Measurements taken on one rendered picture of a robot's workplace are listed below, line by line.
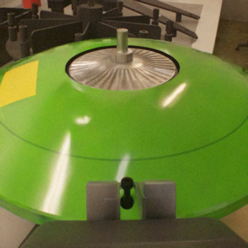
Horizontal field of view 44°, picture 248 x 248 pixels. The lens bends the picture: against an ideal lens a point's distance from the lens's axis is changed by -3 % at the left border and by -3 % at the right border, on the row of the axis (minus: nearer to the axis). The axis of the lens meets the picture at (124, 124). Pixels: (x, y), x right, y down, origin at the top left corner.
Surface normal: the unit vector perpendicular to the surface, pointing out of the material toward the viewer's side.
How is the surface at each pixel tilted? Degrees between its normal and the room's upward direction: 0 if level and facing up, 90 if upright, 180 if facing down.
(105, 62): 11
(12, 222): 0
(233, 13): 90
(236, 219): 0
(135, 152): 21
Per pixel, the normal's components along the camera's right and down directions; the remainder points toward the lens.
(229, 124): 0.25, -0.64
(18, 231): 0.00, -0.83
